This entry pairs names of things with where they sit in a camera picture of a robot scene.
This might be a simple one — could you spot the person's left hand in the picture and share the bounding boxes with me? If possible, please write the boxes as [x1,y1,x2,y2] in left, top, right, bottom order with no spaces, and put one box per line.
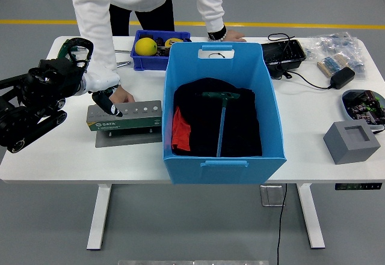
[224,29,247,43]

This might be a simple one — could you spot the pale blue dish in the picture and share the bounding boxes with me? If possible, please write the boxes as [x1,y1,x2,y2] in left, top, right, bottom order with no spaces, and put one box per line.
[340,89,385,133]

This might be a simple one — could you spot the yellow lemon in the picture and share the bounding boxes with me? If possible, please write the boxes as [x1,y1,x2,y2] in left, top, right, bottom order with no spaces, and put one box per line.
[134,37,158,56]

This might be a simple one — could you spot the clear bag of blue components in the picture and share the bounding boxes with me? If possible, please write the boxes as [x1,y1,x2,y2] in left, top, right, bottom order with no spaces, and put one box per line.
[306,31,367,81]

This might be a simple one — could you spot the small dark blue bin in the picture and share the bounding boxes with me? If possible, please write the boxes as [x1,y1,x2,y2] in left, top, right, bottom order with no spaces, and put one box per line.
[129,29,192,72]

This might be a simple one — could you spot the grey foam block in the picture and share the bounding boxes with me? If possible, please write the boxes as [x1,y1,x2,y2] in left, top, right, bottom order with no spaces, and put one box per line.
[322,120,381,165]

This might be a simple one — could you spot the person's right hand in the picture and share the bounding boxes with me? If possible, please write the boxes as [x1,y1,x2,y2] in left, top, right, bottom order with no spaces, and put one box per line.
[108,84,136,104]

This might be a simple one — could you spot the black hanging power cable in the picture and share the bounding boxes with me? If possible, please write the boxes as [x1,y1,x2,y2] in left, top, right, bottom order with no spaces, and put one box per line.
[276,183,289,265]

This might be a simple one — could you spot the yellow tape measure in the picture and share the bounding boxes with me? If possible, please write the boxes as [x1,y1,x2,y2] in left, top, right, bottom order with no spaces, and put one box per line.
[164,37,185,48]

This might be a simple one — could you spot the pile of electronic parts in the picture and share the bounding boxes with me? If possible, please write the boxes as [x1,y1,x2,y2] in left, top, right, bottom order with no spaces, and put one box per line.
[343,90,385,127]

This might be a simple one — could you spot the green metal hex key holder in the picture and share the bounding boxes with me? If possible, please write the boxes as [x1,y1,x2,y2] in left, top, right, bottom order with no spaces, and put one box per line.
[86,99,164,148]

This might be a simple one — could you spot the black table control panel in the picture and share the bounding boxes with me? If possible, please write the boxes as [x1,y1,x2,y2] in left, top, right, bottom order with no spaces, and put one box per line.
[334,182,383,191]

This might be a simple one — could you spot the black adapter cable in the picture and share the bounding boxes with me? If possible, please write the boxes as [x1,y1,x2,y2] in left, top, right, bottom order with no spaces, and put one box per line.
[266,32,333,91]

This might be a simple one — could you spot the white table leg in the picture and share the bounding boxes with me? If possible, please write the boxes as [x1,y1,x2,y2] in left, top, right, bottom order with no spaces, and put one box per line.
[296,183,326,250]
[86,183,112,251]

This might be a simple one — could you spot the black plastic tray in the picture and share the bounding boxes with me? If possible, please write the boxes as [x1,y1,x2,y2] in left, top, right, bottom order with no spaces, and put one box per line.
[260,39,307,79]

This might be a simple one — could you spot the black wristband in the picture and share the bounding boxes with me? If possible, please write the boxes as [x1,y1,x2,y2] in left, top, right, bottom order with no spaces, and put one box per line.
[207,24,228,41]

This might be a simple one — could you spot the metal floor socket box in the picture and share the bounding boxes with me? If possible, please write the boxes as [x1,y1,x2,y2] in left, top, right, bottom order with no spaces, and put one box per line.
[259,184,286,207]

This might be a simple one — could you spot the taped resistor strip bundle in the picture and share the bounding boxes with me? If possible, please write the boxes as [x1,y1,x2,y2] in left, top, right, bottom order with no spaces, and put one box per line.
[316,53,351,77]

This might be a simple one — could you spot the light blue plastic storage box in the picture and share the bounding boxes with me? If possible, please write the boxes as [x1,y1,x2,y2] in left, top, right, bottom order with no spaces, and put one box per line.
[161,41,287,186]

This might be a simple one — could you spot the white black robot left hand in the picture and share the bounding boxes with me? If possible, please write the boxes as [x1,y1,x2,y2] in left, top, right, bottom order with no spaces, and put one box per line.
[83,69,124,118]

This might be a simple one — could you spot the large green T-handle hex key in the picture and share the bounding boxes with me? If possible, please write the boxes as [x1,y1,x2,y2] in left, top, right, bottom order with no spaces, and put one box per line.
[200,91,241,158]

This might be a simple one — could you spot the black power adapter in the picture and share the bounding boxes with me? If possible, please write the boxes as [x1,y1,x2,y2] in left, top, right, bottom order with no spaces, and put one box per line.
[330,66,356,90]

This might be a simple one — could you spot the black cloth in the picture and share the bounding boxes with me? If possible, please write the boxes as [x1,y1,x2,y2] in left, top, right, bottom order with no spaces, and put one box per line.
[171,78,262,157]

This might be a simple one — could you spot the red cloth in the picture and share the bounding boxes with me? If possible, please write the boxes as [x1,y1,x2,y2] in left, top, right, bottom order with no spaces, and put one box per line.
[170,105,192,153]

